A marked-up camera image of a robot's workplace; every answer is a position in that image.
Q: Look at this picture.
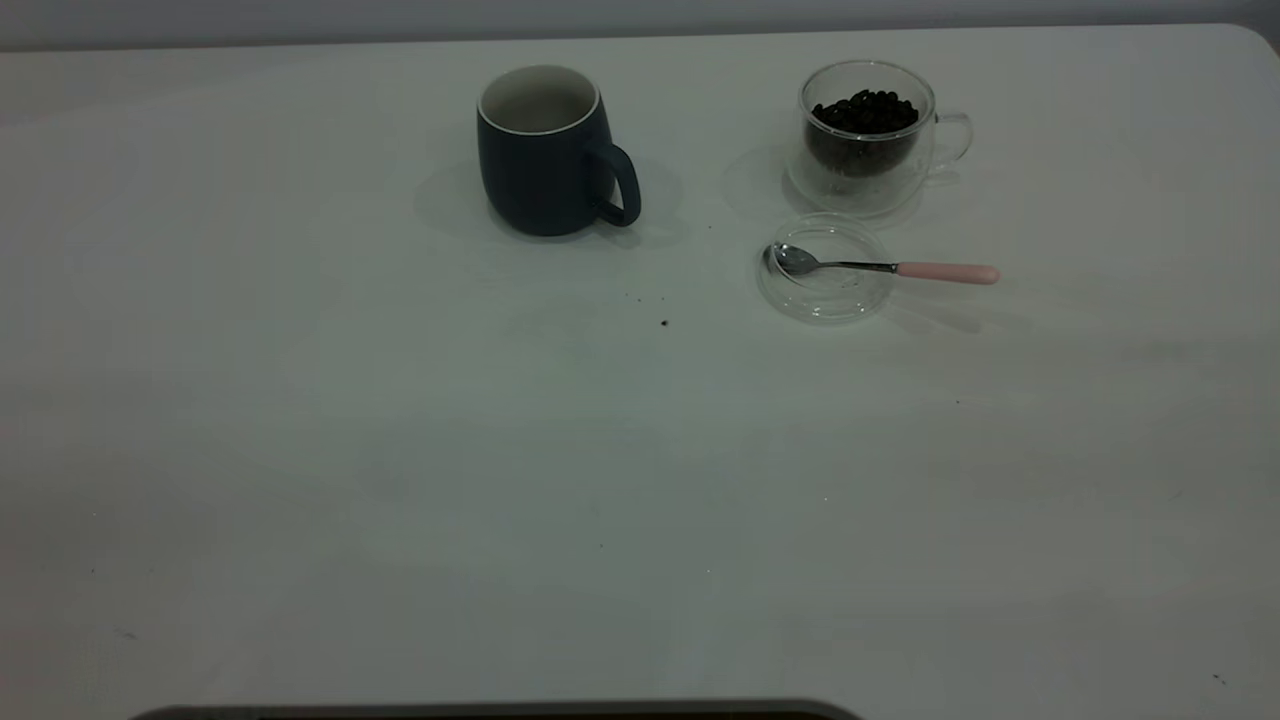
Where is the dark grey ceramic mug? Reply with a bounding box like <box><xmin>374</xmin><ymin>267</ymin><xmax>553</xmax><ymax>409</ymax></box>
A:
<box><xmin>476</xmin><ymin>64</ymin><xmax>643</xmax><ymax>238</ymax></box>

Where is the metal spoon with pink handle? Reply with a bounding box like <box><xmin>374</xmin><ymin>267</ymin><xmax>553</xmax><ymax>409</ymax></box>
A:
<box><xmin>765</xmin><ymin>242</ymin><xmax>1001</xmax><ymax>287</ymax></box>

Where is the pile of coffee beans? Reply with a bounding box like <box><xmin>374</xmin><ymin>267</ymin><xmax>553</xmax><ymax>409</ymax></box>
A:
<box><xmin>806</xmin><ymin>87</ymin><xmax>921</xmax><ymax>179</ymax></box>

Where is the clear round glass dish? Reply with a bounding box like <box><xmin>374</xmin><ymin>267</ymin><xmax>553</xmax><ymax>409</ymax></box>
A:
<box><xmin>757</xmin><ymin>212</ymin><xmax>894</xmax><ymax>323</ymax></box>

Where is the clear double-wall glass cup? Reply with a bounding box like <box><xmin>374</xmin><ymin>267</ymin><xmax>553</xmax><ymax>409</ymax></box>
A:
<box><xmin>787</xmin><ymin>58</ymin><xmax>975</xmax><ymax>220</ymax></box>

